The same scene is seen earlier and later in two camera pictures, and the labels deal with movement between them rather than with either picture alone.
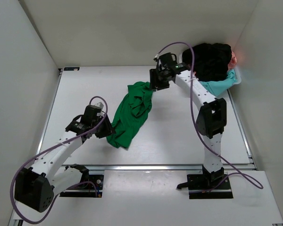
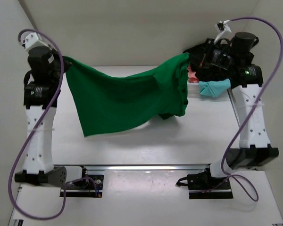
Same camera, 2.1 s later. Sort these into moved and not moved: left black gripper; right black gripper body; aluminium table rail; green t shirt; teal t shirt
Moved: left black gripper; right black gripper body; green t shirt
Not moved: teal t shirt; aluminium table rail
